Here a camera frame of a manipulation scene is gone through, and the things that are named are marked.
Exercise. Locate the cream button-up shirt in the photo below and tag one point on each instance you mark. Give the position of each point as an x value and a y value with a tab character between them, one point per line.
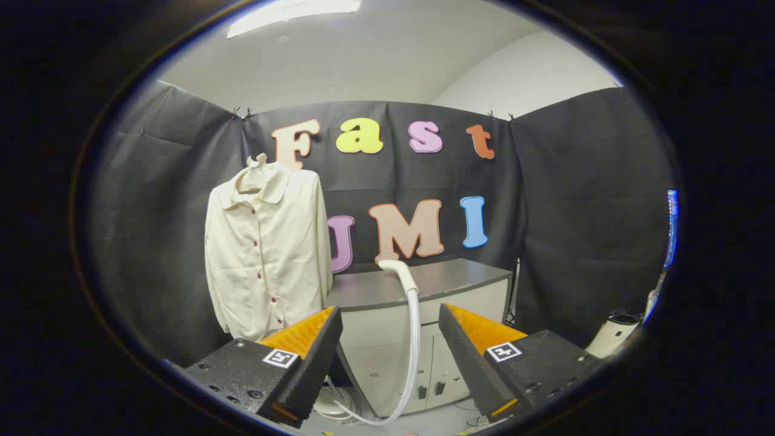
266	266

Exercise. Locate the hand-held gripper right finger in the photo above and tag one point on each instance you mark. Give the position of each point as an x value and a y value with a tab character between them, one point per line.
466	363

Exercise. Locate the white cylindrical appliance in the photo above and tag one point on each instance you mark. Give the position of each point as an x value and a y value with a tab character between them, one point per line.
611	336

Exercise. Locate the grey and white cabinet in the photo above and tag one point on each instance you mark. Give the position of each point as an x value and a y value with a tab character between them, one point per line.
387	339

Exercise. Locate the white round appliance base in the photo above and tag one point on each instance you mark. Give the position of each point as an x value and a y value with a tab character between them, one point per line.
332	404

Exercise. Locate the cream plastic clothes hanger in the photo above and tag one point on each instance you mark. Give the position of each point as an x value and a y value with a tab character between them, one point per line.
257	175

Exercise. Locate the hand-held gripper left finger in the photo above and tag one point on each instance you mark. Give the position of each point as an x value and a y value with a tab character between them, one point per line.
315	369

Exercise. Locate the blue lit screen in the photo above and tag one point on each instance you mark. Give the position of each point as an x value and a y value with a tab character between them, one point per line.
671	230

